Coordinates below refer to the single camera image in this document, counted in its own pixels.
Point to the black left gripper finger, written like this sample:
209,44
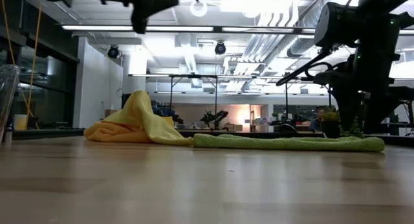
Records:
139,23
155,4

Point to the yellow bucket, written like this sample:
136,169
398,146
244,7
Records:
20,122

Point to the person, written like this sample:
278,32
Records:
318,120

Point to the black computer monitor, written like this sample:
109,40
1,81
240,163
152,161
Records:
125,101

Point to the long ceiling light strip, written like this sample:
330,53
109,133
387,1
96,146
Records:
97,28

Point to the black background robot arm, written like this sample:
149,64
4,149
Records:
215,117

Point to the black aluminium table frame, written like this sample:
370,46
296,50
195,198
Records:
48,134

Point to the potted succulent plant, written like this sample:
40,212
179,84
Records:
331,128

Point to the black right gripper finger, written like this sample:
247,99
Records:
346,107
376,114

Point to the yellow microfiber towel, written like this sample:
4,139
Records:
142,117

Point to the black ceiling camera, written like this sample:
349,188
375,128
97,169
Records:
220,48
113,51

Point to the small grey canister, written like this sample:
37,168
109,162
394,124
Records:
7,136

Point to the green microfiber towel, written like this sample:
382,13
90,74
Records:
275,143

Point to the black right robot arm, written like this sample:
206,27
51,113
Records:
388,0

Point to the small cardboard box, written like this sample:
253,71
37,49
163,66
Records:
111,114

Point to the clear plastic bin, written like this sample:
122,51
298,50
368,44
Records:
8,94

